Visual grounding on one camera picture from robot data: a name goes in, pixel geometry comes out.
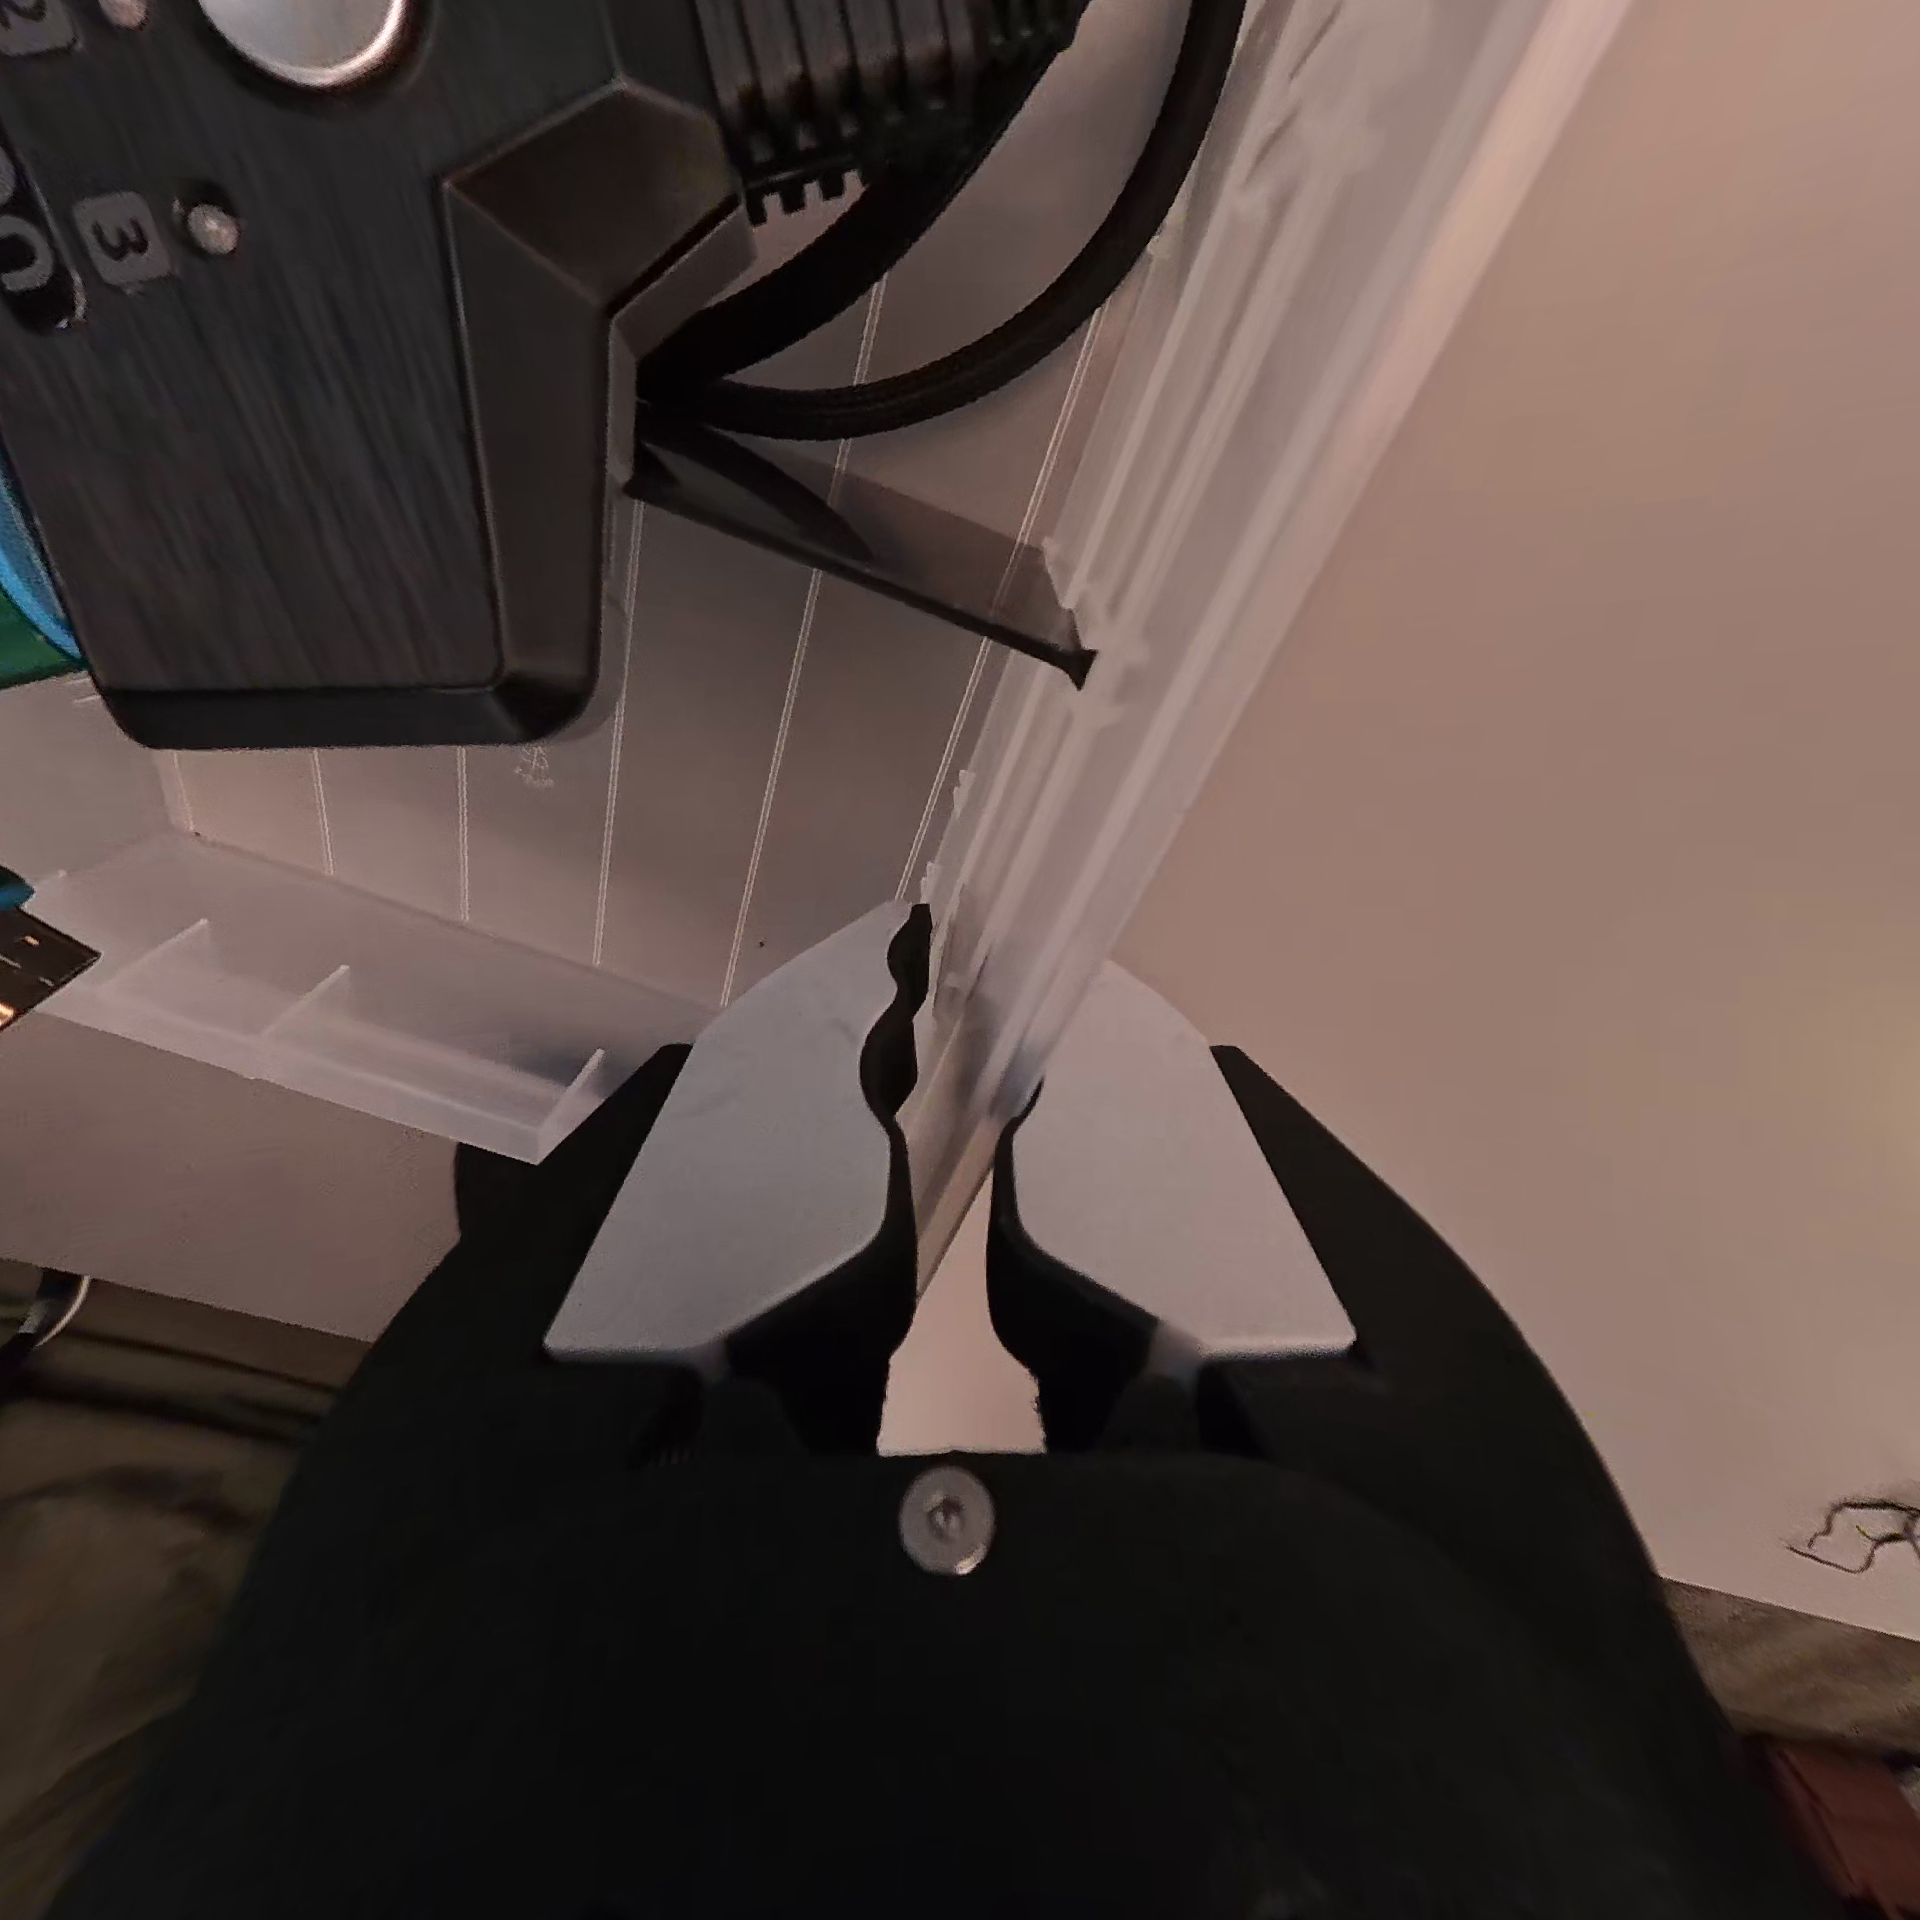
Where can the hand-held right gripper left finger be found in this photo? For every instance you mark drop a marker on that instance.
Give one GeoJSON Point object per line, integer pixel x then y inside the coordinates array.
{"type": "Point", "coordinates": [746, 1185]}

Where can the clear plastic storage bin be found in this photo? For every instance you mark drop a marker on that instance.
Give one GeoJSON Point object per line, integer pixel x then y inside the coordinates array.
{"type": "Point", "coordinates": [675, 840]}

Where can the black bin divider plate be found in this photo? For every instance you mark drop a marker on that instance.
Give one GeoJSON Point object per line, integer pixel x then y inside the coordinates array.
{"type": "Point", "coordinates": [746, 500]}

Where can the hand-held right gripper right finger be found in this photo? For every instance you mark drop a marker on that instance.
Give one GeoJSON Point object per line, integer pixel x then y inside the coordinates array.
{"type": "Point", "coordinates": [1182, 1200]}

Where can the black hdmi switch box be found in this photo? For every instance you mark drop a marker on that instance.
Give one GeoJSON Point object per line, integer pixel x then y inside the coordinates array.
{"type": "Point", "coordinates": [298, 448]}

